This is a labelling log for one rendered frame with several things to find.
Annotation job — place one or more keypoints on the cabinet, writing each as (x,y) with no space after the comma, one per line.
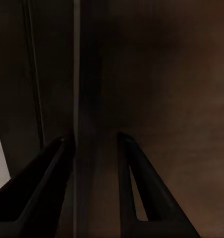
(151,69)

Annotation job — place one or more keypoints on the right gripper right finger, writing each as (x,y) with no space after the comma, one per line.
(166,219)

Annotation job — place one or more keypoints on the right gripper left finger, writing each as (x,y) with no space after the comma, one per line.
(32,200)

